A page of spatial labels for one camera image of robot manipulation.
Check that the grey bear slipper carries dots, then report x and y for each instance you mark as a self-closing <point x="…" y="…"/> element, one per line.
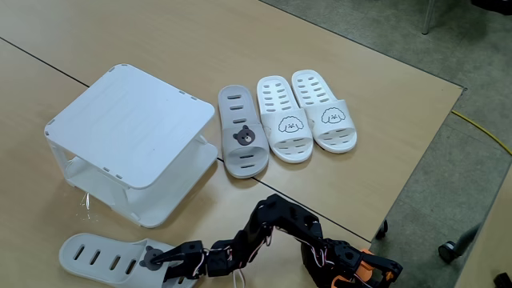
<point x="240" y="96"/>
<point x="106" y="248"/>

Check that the white dog slipper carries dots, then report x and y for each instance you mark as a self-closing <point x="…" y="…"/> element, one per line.
<point x="288" y="138"/>
<point x="332" y="128"/>

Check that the white plastic shoe rack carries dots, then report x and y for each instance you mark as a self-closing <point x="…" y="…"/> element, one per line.
<point x="132" y="120"/>

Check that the clear tape strip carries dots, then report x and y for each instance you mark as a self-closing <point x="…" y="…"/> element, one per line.
<point x="86" y="200"/>

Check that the black table caster wheel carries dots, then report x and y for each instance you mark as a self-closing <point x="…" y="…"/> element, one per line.
<point x="382" y="230"/>

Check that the black object on floor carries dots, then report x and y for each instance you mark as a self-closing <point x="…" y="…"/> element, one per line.
<point x="502" y="281"/>

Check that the grey metal chair leg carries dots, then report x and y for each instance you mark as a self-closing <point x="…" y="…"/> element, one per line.
<point x="428" y="16"/>

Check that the black chair base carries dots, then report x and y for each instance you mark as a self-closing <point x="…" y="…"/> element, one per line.
<point x="494" y="6"/>

